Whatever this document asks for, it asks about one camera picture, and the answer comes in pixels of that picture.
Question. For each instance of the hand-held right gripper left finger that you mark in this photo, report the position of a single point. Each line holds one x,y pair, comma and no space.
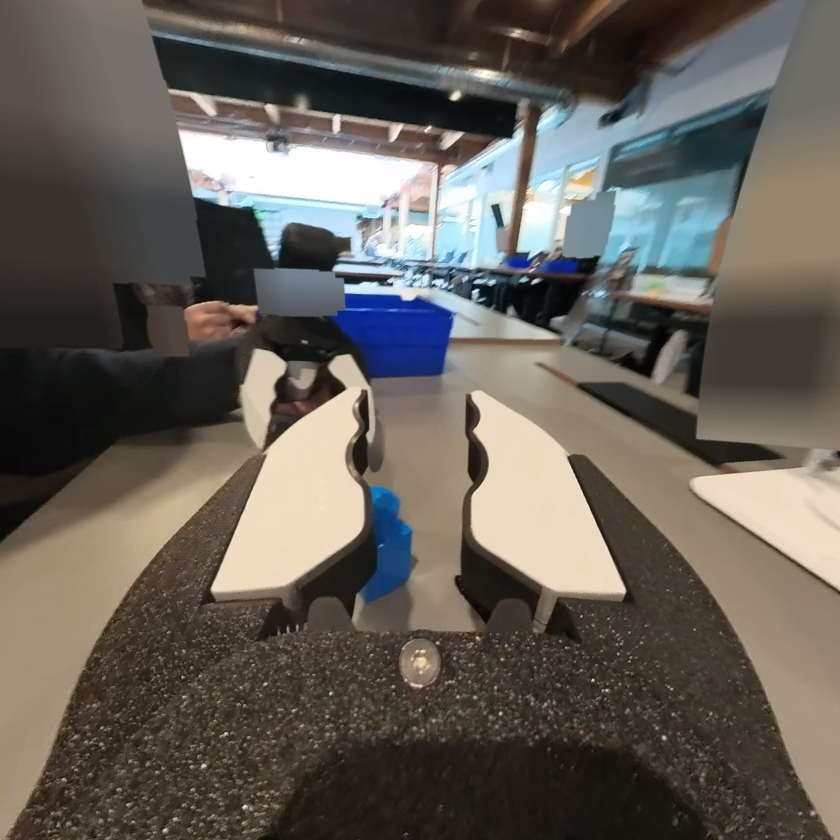
302,499

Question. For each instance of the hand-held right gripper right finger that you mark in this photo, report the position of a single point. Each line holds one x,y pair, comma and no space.
535,505

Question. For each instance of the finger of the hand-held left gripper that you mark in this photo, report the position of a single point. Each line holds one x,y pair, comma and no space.
257,394
351,371

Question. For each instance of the blue toy brick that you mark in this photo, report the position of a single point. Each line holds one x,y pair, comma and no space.
388,544

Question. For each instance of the person's left forearm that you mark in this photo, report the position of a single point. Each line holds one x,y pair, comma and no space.
118,407

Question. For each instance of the person's left hand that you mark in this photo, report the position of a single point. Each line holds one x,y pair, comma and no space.
220,321

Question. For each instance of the blue plastic bin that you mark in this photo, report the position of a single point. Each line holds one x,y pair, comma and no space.
400,338

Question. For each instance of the black office chair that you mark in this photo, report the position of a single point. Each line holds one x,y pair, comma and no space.
312,246

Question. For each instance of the black table mat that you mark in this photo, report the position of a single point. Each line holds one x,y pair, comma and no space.
663,420

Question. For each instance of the small blue bin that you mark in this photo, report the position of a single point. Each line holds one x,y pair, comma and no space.
522,262

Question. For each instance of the white chair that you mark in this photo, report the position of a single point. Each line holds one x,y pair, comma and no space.
670,354

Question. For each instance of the white tray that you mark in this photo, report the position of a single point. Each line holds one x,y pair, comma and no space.
774,512

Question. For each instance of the wooden post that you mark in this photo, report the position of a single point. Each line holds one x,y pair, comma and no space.
523,177

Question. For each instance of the metal ventilation duct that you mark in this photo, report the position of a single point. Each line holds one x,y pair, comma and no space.
394,62

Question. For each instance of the dark wall screen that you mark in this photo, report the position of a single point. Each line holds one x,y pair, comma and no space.
676,157

